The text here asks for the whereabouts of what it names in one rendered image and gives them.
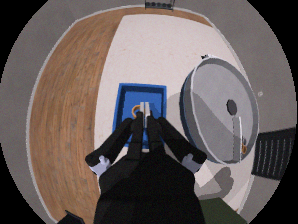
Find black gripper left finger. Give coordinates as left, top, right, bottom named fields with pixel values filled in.
left=85, top=102, right=144, bottom=180

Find blue shallow tray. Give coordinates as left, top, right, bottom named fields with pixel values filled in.
left=112, top=83, right=167, bottom=149

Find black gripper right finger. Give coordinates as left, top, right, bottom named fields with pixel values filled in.
left=145, top=102, right=207, bottom=179

